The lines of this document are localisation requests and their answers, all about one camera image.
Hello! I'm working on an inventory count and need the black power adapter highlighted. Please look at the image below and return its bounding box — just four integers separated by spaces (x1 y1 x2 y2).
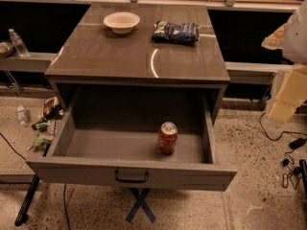
289 138 307 150

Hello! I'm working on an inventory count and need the brown snack bag on floor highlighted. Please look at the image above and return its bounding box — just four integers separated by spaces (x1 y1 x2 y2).
41 97 64 119

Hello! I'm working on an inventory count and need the white paper bowl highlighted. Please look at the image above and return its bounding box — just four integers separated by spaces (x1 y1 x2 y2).
104 11 140 35

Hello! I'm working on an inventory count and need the red coke can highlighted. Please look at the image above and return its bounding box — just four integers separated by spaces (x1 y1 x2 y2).
157 122 178 155

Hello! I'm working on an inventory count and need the green bag on floor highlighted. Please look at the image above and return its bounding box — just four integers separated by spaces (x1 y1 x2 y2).
29 134 53 150

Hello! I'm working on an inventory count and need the bowl on left shelf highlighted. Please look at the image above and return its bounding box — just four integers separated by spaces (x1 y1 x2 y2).
0 41 14 58

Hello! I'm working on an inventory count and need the black drawer handle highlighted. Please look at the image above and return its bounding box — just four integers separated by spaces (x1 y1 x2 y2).
114 171 149 184

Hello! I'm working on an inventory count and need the grey cabinet counter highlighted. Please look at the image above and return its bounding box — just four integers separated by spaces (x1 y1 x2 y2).
45 2 229 118

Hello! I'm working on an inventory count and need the clear water bottle on shelf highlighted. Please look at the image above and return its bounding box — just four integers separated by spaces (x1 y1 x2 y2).
9 29 30 57

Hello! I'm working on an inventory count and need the grey open drawer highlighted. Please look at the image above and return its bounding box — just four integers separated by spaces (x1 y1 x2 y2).
27 85 237 191

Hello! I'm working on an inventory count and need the black table leg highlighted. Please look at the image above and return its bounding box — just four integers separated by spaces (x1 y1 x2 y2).
14 175 39 226

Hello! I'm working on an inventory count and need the green can on floor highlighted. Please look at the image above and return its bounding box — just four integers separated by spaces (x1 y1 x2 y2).
32 120 51 131

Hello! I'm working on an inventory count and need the black cable left floor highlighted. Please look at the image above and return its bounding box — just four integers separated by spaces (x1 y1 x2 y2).
0 131 27 161

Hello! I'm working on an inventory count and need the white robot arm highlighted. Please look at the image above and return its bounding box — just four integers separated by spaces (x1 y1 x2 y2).
261 10 307 124

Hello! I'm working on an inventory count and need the small bottle on floor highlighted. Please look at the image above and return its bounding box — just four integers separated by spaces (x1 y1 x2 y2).
17 105 28 126

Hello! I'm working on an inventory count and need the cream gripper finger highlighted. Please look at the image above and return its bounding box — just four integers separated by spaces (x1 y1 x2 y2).
261 25 285 50
268 64 307 124

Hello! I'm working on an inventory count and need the blue chip bag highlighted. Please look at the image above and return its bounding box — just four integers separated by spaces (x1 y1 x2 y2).
152 20 200 43

